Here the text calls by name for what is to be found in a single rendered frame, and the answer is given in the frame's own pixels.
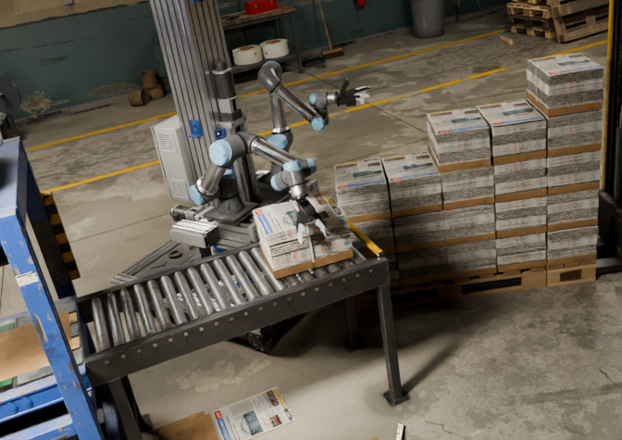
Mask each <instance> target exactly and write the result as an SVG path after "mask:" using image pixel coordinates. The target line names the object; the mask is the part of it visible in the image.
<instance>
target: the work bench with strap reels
mask: <svg viewBox="0 0 622 440"><path fill-rule="evenodd" d="M281 5H282V4H277V0H252V1H248V2H245V3H244V8H245V11H242V12H237V13H233V14H229V15H224V16H232V15H234V17H235V16H239V17H238V18H237V19H233V20H230V19H229V18H225V19H221V22H222V27H223V31H225V30H229V29H234V28H238V27H242V26H246V25H251V24H255V23H259V22H263V21H268V20H273V19H278V23H279V28H280V39H273V40H266V41H265V42H263V43H261V44H260V45H257V44H251V45H246V46H242V47H238V48H236V49H234V50H232V53H233V58H234V59H233V60H230V67H231V69H232V71H231V72H232V74H235V73H239V72H243V71H247V70H250V69H258V68H262V67H263V65H264V64H265V63H267V62H269V61H275V62H277V63H281V62H285V65H283V66H285V67H287V66H290V65H291V64H289V60H293V59H296V58H297V62H298V69H299V72H298V73H304V72H305V71H303V64H302V59H301V52H300V46H299V41H298V34H297V29H296V23H295V16H294V11H296V8H295V7H291V6H289V8H287V9H281ZM289 16H291V23H292V33H293V39H294V45H295V51H296V53H295V52H293V51H292V50H290V49H289V44H288V40H287V39H285V36H284V30H283V25H282V19H281V18H284V17H289ZM230 18H231V17H230ZM226 19H229V20H226Z"/></svg>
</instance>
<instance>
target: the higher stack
mask: <svg viewBox="0 0 622 440"><path fill-rule="evenodd" d="M527 66H528V67H527V69H526V71H527V88H528V89H527V92H529V93H530V94H531V95H532V96H534V97H535V98H536V101H537V100H538V101H540V102H541V103H542V104H543V105H544V106H545V107H547V108H548V109H551V108H558V107H569V106H575V105H582V104H588V103H594V102H600V101H602V99H604V98H603V92H604V90H603V89H604V88H603V67H602V66H600V65H599V64H597V63H595V62H593V61H591V59H590V58H589V59H588V58H587V57H585V56H583V55H582V54H580V53H569V54H562V55H556V56H550V57H539V58H534V59H530V60H528V63H527ZM527 102H528V103H529V104H531V105H532V106H533V107H535V108H536V110H537V111H539V112H540V113H541V114H542V115H543V116H544V117H545V118H546V135H545V136H546V138H545V139H546V141H545V143H546V148H547V149H548V150H552V149H558V148H565V147H571V146H578V145H590V144H597V143H600V142H601V139H602V133H601V130H602V126H603V125H602V123H603V121H602V111H601V110H600V109H596V110H590V111H584V112H578V113H571V114H565V115H559V116H553V117H548V116H546V115H545V114H544V113H543V112H542V111H541V110H540V109H539V108H537V107H536V106H535V105H534V104H533V103H532V102H530V101H529V100H528V99H527ZM599 153H600V151H599V150H596V151H590V152H583V153H576V154H570V155H563V156H558V157H547V156H546V162H545V163H546V168H545V175H546V176H547V186H546V187H547V188H548V189H550V188H555V187H562V186H568V185H575V184H582V183H589V182H598V181H599V180H600V159H599V158H600V154H599ZM598 194H599V191H598V189H591V190H585V191H578V192H572V193H565V194H559V195H547V196H546V197H547V200H546V202H547V203H546V204H547V205H546V206H547V208H546V216H547V217H546V224H547V229H548V225H551V224H558V223H565V222H572V221H579V220H591V219H597V216H598V214H599V213H598V211H599V210H598V205H599V198H598ZM598 228H599V227H598V226H597V225H592V226H585V227H578V228H572V229H565V230H558V231H551V232H546V233H545V241H546V247H547V248H546V258H547V260H550V259H557V258H569V257H575V256H583V255H590V254H596V252H597V251H596V247H597V245H596V244H597V235H598V231H599V229H598ZM544 267H545V268H546V270H547V273H546V284H547V287H550V286H557V285H564V284H571V283H584V282H591V281H596V259H595V260H588V261H580V262H574V263H567V264H561V265H553V266H544Z"/></svg>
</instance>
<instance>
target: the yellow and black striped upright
mask: <svg viewBox="0 0 622 440"><path fill-rule="evenodd" d="M41 198H42V200H43V202H44V207H45V210H46V213H47V215H48V218H49V220H50V223H51V226H52V228H53V231H54V234H55V237H56V240H57V243H58V246H59V249H60V252H61V254H62V257H63V259H64V262H65V265H66V267H67V270H68V275H69V278H70V279H71V280H72V281H73V280H76V279H79V278H80V277H81V275H80V272H79V269H78V266H77V263H76V260H75V258H74V255H73V252H72V249H71V247H70V244H69V241H68V237H67V234H66V231H65V229H64V226H63V223H62V220H61V218H60V215H59V212H58V209H57V207H56V202H55V199H54V197H53V194H52V191H51V190H50V191H46V192H43V193H41Z"/></svg>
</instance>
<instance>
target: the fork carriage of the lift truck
mask: <svg viewBox="0 0 622 440"><path fill-rule="evenodd" d="M598 191H599V194H598V198H599V205H598V210H599V211H598V213H599V214H598V216H597V217H598V225H597V226H598V227H599V228H598V229H599V231H598V235H599V236H600V237H601V238H603V239H604V240H605V241H606V242H607V243H608V244H609V248H610V249H611V250H612V251H613V253H614V254H615V255H616V256H617V257H621V259H622V207H621V206H620V205H619V204H618V203H617V202H616V201H615V199H614V198H613V197H612V196H610V195H609V194H608V193H607V192H606V191H605V190H604V189H602V190H598Z"/></svg>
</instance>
